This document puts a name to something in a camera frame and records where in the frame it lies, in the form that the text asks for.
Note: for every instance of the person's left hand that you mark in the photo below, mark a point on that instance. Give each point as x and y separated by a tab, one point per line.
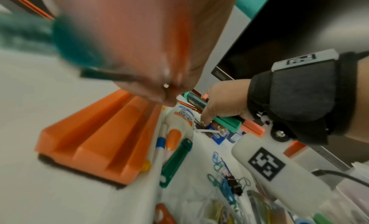
144	36

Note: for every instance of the person's right hand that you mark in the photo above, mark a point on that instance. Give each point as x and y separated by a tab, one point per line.
227	100

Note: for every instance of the bundle of pens and markers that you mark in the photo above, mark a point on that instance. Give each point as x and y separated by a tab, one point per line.
227	124

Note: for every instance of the white glue bottle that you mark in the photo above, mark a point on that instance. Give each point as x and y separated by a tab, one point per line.
180	118

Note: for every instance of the teal capped pen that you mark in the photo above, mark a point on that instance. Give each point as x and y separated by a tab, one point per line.
72	47

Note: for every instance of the pile of coloured paper clips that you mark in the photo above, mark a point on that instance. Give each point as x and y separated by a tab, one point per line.
227	184

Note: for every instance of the white desk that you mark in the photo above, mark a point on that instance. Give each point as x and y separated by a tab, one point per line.
43	93

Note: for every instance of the black marker wristband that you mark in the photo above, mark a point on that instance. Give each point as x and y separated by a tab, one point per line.
302	100

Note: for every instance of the green backdrop cloth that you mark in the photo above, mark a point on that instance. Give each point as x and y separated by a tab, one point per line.
253	0

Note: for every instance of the black computer monitor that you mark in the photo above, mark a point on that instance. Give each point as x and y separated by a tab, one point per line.
302	20

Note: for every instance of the black monitor stand base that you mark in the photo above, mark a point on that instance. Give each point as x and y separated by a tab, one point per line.
28	5

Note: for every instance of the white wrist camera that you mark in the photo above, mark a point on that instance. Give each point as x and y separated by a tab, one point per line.
273	168

